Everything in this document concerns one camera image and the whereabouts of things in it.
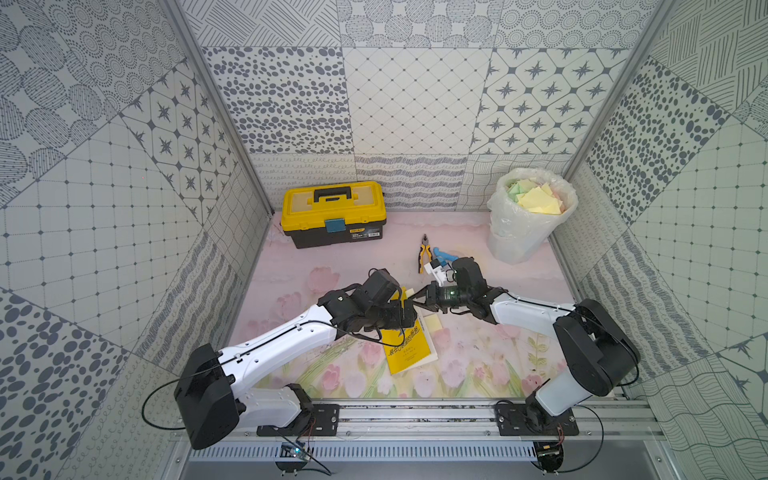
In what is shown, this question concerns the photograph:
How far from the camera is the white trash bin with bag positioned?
0.85 m

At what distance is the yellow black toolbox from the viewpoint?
100 cm

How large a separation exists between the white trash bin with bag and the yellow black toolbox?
15.6 inches
